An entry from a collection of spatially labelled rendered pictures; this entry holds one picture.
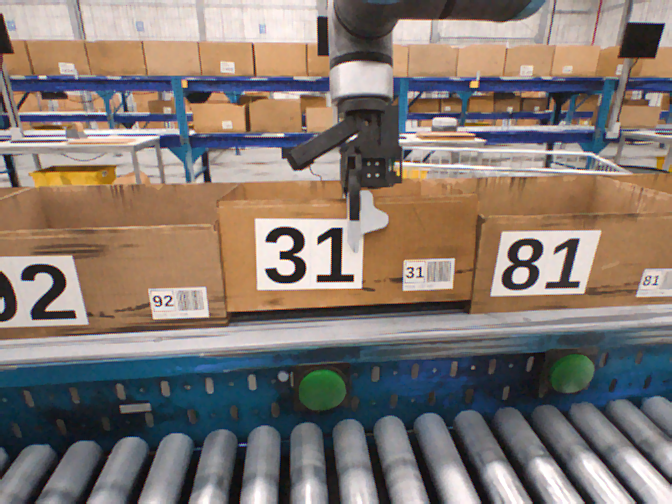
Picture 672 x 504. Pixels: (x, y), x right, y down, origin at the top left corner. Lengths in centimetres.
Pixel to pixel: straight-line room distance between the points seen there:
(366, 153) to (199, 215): 44
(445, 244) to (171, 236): 40
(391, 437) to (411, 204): 35
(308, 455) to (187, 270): 31
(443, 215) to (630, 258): 32
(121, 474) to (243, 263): 32
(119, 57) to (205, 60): 90
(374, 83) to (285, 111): 425
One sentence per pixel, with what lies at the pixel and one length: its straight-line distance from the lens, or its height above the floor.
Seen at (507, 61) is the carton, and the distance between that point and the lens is 569.
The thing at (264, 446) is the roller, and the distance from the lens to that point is 65.
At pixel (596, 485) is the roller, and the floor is 74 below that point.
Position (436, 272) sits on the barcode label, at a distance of 65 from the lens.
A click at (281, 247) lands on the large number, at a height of 101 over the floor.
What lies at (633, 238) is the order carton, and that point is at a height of 101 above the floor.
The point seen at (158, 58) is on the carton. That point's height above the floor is 156.
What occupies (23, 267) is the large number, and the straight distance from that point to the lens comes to 70.
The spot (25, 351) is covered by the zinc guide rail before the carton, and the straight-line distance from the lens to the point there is 72.
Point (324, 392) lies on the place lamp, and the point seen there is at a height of 81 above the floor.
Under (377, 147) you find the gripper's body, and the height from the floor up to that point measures 115.
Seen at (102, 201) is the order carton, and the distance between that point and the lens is 95.
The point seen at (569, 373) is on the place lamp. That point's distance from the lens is 74.
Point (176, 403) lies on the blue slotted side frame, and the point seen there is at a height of 77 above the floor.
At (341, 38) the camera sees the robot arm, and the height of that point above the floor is 129.
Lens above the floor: 122
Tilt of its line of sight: 22 degrees down
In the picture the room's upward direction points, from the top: straight up
